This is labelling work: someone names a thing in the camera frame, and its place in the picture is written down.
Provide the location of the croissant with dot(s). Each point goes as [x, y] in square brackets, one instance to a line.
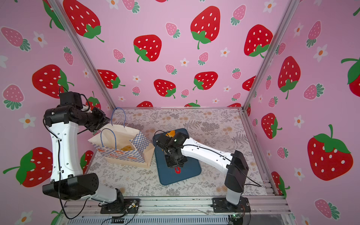
[171, 133]

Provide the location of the right aluminium corner post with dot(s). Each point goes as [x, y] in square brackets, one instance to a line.
[281, 29]

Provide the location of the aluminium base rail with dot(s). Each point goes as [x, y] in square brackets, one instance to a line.
[180, 210]

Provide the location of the teal plastic tray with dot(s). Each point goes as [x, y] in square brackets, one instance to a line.
[170, 173]

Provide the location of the checkered paper bag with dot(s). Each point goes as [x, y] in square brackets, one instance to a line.
[123, 145]

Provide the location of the left aluminium corner post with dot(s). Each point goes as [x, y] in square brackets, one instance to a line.
[74, 37]

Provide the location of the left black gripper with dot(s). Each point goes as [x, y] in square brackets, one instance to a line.
[102, 120]

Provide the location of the small glazed ring pastry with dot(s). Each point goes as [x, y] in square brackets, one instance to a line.
[127, 148]

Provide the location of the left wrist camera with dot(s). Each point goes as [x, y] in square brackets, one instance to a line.
[73, 99]

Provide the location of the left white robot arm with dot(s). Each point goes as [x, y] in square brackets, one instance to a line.
[67, 180]

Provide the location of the aluminium corner post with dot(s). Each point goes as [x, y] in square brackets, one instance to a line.
[74, 37]
[281, 29]

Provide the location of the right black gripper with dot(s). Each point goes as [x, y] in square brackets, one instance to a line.
[176, 161]

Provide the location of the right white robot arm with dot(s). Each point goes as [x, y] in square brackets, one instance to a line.
[233, 165]

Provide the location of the red handled metal tongs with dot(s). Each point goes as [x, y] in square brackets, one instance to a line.
[178, 170]

